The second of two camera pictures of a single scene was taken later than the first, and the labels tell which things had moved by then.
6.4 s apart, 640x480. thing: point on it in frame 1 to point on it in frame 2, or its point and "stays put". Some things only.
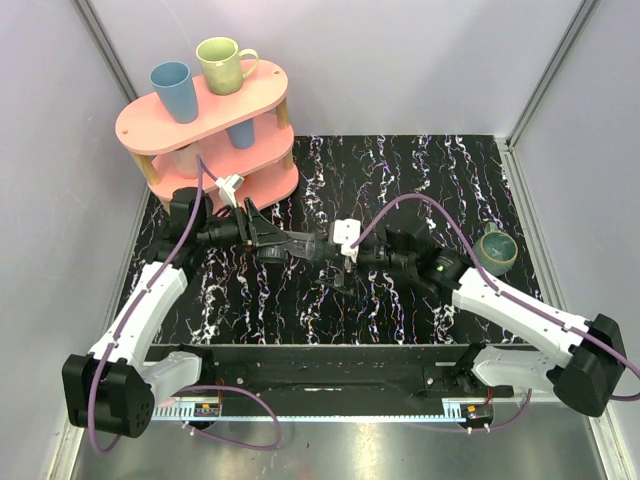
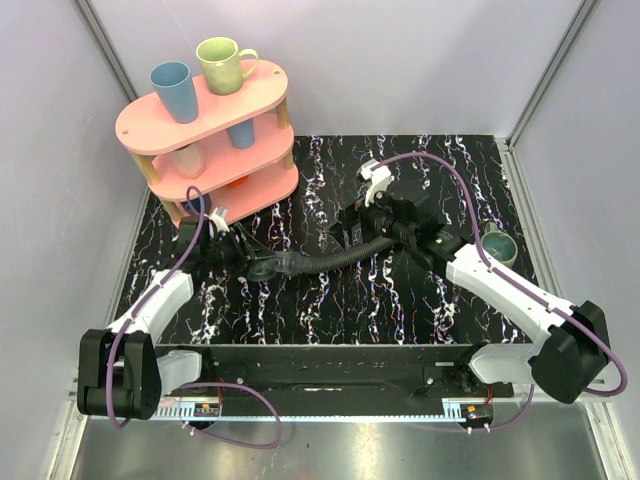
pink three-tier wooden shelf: x=243 y=134 stays put
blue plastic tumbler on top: x=173 y=81 stays put
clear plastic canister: x=298 y=244 to x=282 y=262
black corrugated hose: x=325 y=249 to x=357 y=253
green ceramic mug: x=221 y=61 stays put
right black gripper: x=338 y=282 to x=364 y=214
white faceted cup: x=186 y=161 stays put
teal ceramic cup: x=495 y=250 stays put
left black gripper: x=248 y=228 to x=241 y=245
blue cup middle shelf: x=242 y=135 stays put
